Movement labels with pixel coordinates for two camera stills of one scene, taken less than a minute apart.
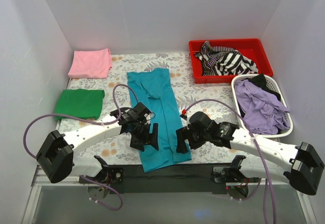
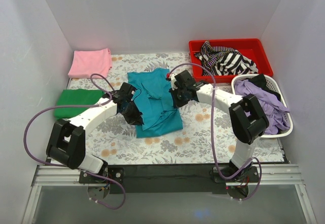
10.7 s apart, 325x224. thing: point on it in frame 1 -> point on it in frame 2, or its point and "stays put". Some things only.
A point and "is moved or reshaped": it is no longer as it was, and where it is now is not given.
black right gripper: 189,136 -> 176,95
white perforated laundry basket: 271,80 stays put
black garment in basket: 260,81 stays put
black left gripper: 143,134 -> 132,113
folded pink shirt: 91,64 stays put
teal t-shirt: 154,90 is moved or reshaped
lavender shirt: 264,113 stays put
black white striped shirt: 222,61 stays put
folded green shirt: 87,103 stays put
